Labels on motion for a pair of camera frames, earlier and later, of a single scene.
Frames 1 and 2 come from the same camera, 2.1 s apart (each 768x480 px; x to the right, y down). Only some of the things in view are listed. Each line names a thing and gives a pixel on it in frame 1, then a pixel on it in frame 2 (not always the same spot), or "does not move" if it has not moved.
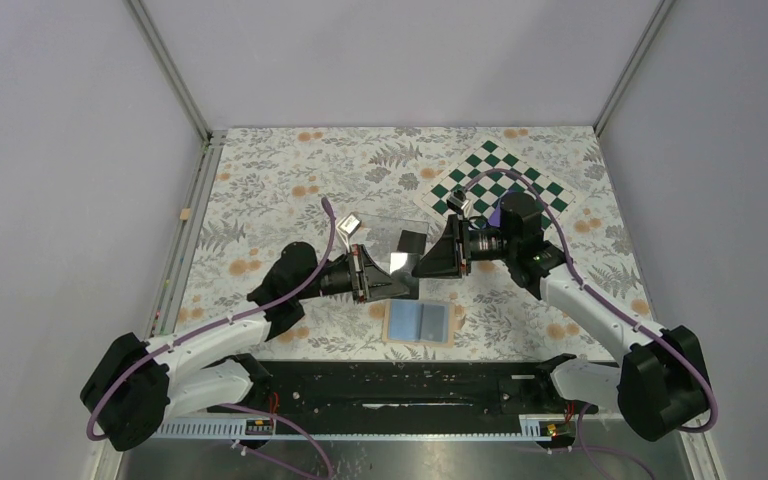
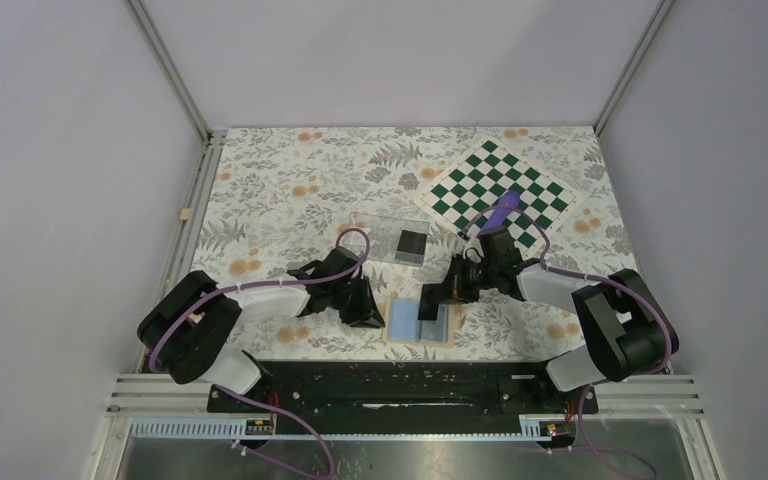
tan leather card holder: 408,321 does not move
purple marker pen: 495,218 does not move
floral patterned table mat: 265,189 does not move
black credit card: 401,266 → 430,302
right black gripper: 443,260 → 454,287
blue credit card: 405,320 does not move
